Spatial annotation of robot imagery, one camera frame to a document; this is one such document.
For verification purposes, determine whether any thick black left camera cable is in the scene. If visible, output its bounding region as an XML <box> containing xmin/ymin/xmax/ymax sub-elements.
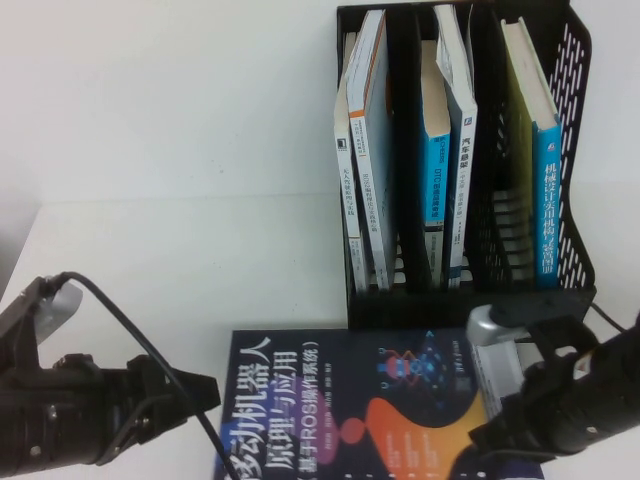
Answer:
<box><xmin>42</xmin><ymin>271</ymin><xmax>239</xmax><ymax>480</ymax></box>

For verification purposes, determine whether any thin white spine book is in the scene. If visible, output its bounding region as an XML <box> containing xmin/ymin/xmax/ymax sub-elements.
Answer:
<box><xmin>333</xmin><ymin>33</ymin><xmax>362</xmax><ymax>294</ymax></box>

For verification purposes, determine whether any cyan spine book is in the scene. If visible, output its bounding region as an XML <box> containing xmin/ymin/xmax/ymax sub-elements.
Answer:
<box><xmin>418</xmin><ymin>39</ymin><xmax>451</xmax><ymax>290</ymax></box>

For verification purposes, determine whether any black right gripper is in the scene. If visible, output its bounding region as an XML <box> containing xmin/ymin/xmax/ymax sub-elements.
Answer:
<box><xmin>469</xmin><ymin>349</ymin><xmax>601</xmax><ymax>456</ymax></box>

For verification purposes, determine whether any black plastic file rack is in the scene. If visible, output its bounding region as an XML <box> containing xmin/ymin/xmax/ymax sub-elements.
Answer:
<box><xmin>335</xmin><ymin>3</ymin><xmax>599</xmax><ymax>332</ymax></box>

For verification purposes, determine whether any white book orange stripe spine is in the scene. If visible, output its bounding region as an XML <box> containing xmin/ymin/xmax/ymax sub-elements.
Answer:
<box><xmin>344</xmin><ymin>9</ymin><xmax>394</xmax><ymax>292</ymax></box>

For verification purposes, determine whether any thick blue spine book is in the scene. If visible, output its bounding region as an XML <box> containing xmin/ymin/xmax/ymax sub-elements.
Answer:
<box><xmin>499</xmin><ymin>17</ymin><xmax>564</xmax><ymax>290</ymax></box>

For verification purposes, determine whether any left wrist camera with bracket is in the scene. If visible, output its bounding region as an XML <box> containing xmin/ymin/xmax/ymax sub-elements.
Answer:
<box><xmin>0</xmin><ymin>273</ymin><xmax>84</xmax><ymax>374</ymax></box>

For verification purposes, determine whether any dark robot textbook orange blob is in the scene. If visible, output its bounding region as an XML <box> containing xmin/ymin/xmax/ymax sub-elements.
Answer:
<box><xmin>209</xmin><ymin>327</ymin><xmax>546</xmax><ymax>480</ymax></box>

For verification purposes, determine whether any white and blue spine book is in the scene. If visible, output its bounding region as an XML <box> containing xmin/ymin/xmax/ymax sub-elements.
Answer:
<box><xmin>432</xmin><ymin>4</ymin><xmax>479</xmax><ymax>290</ymax></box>

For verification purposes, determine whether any black right camera cable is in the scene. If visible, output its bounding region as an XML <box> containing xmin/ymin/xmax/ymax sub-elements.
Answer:
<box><xmin>589</xmin><ymin>299</ymin><xmax>629</xmax><ymax>334</ymax></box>

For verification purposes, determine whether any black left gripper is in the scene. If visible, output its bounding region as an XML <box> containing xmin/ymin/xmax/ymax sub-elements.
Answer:
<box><xmin>97</xmin><ymin>352</ymin><xmax>222</xmax><ymax>464</ymax></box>

